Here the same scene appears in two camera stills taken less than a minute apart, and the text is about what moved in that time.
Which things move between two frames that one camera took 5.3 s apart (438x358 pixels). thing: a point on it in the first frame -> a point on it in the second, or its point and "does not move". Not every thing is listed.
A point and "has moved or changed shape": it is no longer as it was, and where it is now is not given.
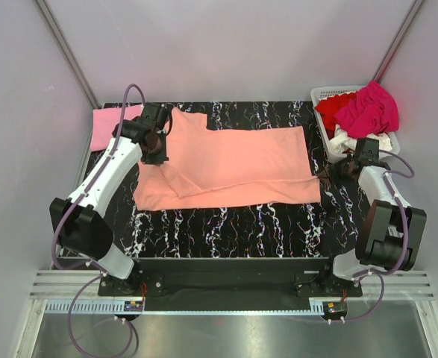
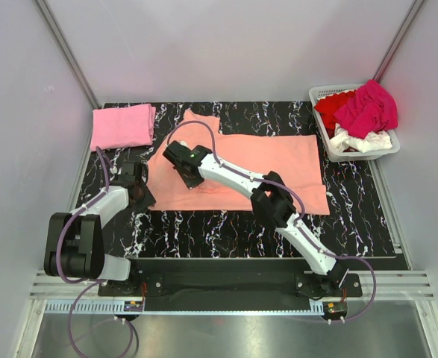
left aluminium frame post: (69, 55) does not move
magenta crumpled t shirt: (372, 111) does not move
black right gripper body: (340, 169) -> (189, 183)
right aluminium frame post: (398, 40) does not move
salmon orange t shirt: (207, 168) has moved or changed shape
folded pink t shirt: (104, 121) does not move
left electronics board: (133, 306) does not move
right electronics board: (335, 309) does not move
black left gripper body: (158, 155) -> (145, 198)
